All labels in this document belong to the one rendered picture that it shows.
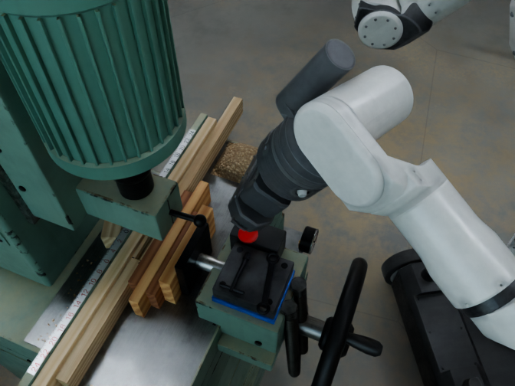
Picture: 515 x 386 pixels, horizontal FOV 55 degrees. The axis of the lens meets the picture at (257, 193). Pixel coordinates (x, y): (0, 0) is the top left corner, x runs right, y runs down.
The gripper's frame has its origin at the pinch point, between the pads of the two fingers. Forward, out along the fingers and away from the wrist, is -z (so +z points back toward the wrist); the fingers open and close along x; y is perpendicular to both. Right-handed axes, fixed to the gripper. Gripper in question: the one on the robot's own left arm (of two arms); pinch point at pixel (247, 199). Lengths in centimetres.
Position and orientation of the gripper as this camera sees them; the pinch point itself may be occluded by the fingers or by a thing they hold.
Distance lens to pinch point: 67.2
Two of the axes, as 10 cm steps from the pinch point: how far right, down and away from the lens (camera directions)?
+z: 4.6, -3.7, -8.1
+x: 3.8, -7.4, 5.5
